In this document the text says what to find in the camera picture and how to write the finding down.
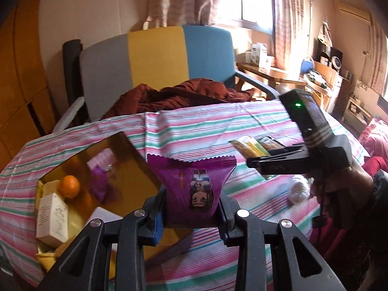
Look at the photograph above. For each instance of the purple snack packet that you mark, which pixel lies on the purple snack packet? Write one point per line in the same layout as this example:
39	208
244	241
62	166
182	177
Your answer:
98	183
188	194

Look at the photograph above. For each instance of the wooden wardrobe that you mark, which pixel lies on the wooden wardrobe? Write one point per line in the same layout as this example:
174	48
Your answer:
21	81

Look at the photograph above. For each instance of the white boxes on desk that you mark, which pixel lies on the white boxes on desk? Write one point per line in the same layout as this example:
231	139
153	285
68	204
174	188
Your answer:
260	54

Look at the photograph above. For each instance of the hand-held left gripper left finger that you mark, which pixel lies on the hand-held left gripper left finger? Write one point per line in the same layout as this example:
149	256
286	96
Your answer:
157	229

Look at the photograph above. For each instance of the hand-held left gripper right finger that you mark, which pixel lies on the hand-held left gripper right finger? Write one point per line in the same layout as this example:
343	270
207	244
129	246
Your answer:
228	229

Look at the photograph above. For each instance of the person's right hand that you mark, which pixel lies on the person's right hand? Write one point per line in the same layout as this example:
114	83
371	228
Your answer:
348	191

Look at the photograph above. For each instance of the patterned curtain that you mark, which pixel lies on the patterned curtain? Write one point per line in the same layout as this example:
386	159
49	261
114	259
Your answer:
182	0
288	21

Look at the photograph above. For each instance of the seaweed cracker packet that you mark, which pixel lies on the seaweed cracker packet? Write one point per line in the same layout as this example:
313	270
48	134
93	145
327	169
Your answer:
248	146

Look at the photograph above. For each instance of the white foam sheet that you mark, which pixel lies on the white foam sheet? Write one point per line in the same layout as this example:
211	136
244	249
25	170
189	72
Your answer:
103	215

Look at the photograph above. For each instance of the pink printed bedding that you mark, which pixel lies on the pink printed bedding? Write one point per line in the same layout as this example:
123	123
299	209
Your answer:
376	139

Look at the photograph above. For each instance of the orange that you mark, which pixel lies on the orange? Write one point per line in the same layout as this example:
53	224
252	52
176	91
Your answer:
69	187

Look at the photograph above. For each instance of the cream cardboard box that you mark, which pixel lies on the cream cardboard box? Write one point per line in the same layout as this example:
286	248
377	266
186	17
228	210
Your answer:
53	218

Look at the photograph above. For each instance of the blue round object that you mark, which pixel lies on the blue round object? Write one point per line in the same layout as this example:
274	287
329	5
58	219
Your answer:
306	65

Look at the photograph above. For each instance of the wooden desk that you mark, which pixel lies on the wooden desk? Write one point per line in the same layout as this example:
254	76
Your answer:
272	72

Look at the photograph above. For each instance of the grey yellow blue chair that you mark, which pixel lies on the grey yellow blue chair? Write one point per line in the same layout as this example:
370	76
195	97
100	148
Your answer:
157	57

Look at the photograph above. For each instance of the striped tablecloth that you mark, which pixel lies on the striped tablecloth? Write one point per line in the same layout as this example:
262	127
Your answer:
197	133

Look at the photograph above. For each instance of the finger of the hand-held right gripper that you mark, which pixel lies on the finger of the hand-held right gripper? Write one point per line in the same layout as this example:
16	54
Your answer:
282	163

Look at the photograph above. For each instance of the window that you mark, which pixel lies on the window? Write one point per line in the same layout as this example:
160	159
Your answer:
257	0

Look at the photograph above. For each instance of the person's right forearm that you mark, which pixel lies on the person's right forearm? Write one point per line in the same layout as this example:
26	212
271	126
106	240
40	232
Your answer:
357	248

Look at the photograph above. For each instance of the brown jacket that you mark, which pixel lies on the brown jacket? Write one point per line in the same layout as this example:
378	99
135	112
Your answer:
197	92

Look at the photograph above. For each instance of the low wooden cabinet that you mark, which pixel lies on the low wooden cabinet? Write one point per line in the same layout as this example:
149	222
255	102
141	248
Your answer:
357	110

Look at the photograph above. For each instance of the small clear plastic bag wad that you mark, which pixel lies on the small clear plastic bag wad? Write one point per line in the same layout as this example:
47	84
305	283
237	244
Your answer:
298	192

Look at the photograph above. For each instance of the maroon gift box gold interior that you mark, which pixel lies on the maroon gift box gold interior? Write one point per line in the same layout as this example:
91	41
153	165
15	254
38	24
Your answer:
130	163

